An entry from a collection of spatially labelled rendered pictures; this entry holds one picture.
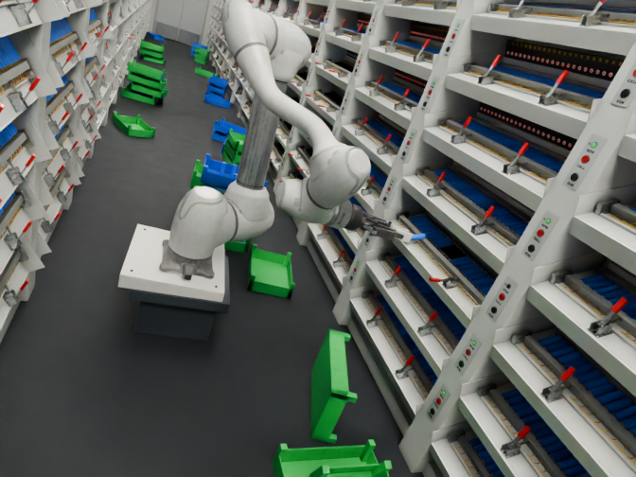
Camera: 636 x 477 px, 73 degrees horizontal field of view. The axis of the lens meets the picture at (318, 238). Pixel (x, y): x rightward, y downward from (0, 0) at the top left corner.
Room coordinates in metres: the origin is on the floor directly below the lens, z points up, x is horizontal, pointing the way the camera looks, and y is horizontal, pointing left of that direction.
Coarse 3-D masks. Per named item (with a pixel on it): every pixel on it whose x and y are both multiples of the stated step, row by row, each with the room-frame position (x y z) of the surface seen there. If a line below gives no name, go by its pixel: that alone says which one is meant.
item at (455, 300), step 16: (400, 208) 1.64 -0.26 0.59; (416, 208) 1.67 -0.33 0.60; (400, 240) 1.48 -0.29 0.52; (416, 256) 1.38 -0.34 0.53; (448, 256) 1.39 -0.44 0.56; (432, 272) 1.30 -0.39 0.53; (432, 288) 1.28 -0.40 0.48; (448, 304) 1.19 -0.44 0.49; (464, 304) 1.15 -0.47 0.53; (464, 320) 1.11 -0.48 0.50
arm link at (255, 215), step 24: (288, 24) 1.46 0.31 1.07; (288, 48) 1.44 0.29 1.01; (288, 72) 1.46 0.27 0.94; (264, 120) 1.44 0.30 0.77; (264, 144) 1.44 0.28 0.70; (240, 168) 1.44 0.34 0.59; (264, 168) 1.46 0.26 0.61; (240, 192) 1.41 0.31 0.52; (264, 192) 1.46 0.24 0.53; (240, 216) 1.37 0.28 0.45; (264, 216) 1.45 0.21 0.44; (240, 240) 1.42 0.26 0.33
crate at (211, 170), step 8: (208, 160) 2.03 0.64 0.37; (208, 168) 2.04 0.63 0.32; (216, 168) 2.05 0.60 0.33; (208, 176) 1.86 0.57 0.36; (216, 176) 1.87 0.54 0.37; (224, 176) 1.88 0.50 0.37; (208, 184) 1.86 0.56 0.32; (216, 184) 1.87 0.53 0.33; (224, 184) 1.88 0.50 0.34; (264, 184) 1.94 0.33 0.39
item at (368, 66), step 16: (384, 16) 2.26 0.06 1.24; (384, 32) 2.28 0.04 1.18; (400, 32) 2.31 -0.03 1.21; (368, 48) 2.25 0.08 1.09; (368, 64) 2.27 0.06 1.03; (384, 64) 2.30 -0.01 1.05; (352, 80) 2.30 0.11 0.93; (352, 96) 2.25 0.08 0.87; (352, 112) 2.27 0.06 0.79; (352, 144) 2.29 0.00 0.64; (304, 224) 2.29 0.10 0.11; (304, 240) 2.26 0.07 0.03
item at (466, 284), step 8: (400, 216) 1.62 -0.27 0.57; (400, 224) 1.58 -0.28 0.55; (408, 224) 1.55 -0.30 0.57; (416, 232) 1.50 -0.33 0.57; (424, 240) 1.44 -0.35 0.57; (432, 248) 1.40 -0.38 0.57; (440, 256) 1.35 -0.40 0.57; (448, 264) 1.30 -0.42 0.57; (448, 272) 1.28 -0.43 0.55; (456, 272) 1.26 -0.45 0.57; (464, 280) 1.22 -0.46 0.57; (464, 288) 1.21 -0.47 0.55; (472, 288) 1.19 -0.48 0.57; (472, 296) 1.17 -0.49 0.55; (480, 296) 1.15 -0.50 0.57; (480, 304) 1.14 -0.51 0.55
